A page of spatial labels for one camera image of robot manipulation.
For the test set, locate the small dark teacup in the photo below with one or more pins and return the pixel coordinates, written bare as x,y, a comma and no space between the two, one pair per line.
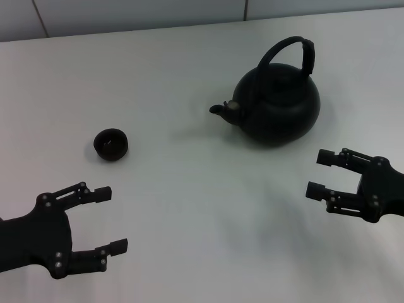
110,149

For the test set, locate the black round teapot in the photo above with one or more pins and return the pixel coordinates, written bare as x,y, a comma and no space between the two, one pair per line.
277,110

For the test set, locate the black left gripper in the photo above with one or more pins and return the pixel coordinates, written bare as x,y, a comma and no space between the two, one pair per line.
41,233

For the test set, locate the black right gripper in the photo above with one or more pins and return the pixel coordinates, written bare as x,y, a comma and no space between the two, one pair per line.
385,192

